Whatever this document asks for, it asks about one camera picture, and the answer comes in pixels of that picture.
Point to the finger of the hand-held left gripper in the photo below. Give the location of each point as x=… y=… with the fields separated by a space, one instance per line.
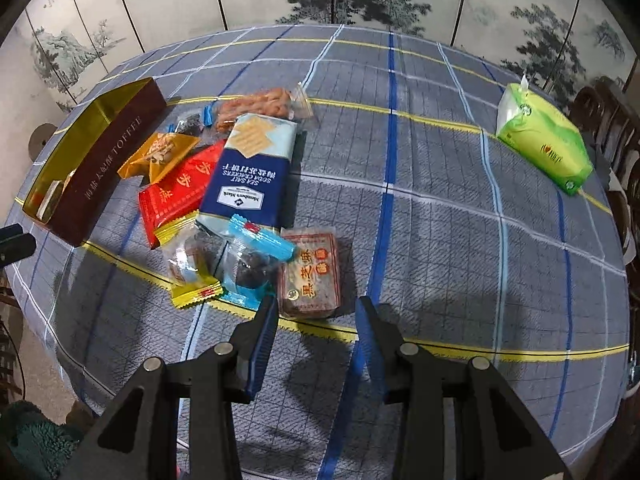
x=15 y=247

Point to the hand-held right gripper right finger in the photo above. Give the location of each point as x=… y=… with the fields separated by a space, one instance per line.
x=372 y=340

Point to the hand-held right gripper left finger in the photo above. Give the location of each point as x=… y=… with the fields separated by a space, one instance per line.
x=262 y=340

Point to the blue-ended clear snack packet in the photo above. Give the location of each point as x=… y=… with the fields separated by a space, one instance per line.
x=247 y=267

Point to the yellow-ended clear snack packet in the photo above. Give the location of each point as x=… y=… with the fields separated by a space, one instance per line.
x=187 y=260

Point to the dark red gold tin box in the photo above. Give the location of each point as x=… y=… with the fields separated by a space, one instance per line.
x=115 y=160

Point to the blue cracker packet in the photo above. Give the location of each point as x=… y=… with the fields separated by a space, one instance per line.
x=245 y=180

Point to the red snack packet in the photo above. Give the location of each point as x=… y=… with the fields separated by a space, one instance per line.
x=175 y=190

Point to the orange snack packet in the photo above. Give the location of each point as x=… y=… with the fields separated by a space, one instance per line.
x=160 y=152

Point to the small dark blue-ended candy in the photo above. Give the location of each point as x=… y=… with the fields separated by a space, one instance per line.
x=187 y=122

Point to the clear fried dough twist bag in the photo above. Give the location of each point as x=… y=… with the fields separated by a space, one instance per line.
x=255 y=102

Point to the round stone millstone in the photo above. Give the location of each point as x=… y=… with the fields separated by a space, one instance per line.
x=41 y=140

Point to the blue plaid tablecloth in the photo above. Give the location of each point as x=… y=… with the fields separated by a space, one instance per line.
x=425 y=210

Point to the teal fuzzy cloth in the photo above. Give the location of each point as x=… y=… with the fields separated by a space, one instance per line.
x=35 y=435

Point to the green tissue pack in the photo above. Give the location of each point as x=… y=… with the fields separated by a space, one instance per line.
x=540 y=135

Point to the painted folding screen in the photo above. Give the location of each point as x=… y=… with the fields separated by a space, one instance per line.
x=200 y=0

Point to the dark carved wooden chair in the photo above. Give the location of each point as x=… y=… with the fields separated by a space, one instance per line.
x=615 y=120

